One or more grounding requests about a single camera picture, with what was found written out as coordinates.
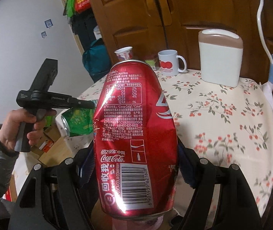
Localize crushed green soda can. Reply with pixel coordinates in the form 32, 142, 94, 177
61, 108, 94, 137

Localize crushed red cola can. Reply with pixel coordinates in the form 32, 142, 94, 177
93, 60, 178, 220

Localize pink lined trash bin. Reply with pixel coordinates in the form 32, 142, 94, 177
112, 215, 164, 230

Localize person's left hand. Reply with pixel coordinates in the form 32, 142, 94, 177
0, 108, 56, 152

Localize cardboard box on floor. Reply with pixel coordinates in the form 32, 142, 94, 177
31, 124, 71, 167

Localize teal backpack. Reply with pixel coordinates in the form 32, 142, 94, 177
82, 38, 112, 83

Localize floral white tablecloth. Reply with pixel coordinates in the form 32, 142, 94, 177
55, 68, 273, 219

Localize instant noodle paper cup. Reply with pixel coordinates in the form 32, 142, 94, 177
114, 46, 133, 61

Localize dark hanging clothes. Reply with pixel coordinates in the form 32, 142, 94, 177
71, 8, 97, 50

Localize small green white box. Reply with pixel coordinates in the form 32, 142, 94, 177
144, 55, 159, 71

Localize green shopping bag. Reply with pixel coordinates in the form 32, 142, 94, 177
63, 0, 74, 18

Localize red shopping bag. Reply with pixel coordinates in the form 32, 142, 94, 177
74, 0, 91, 14

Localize white mug red logo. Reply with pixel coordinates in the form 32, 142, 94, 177
158, 49, 188, 76

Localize wooden wardrobe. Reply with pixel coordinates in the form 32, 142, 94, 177
90, 0, 273, 82

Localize white brown tissue container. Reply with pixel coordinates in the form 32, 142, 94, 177
198, 29, 243, 87

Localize white gooseneck phone holder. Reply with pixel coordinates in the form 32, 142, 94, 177
254, 0, 273, 87

